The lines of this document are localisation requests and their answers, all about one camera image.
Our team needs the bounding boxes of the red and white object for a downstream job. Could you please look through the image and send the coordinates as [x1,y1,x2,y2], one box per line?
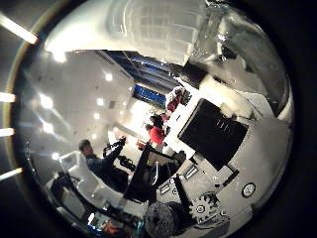
[163,85,186,114]

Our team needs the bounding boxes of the person in red top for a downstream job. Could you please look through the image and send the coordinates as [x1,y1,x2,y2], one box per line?
[144,113,168,147]

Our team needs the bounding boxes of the blue window panel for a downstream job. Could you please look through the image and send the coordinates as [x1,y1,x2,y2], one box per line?
[132,83,168,107]

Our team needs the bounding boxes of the black flat monitor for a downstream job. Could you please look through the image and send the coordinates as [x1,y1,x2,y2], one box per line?
[123,144,186,203]

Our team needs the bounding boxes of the person in dark clothes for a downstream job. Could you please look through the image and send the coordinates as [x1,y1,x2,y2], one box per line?
[77,138,137,193]

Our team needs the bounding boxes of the white chair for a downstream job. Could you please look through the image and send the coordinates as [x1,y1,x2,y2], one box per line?
[58,151,126,208]

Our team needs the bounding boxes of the black camera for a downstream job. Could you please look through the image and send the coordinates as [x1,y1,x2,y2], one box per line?
[102,136,128,158]

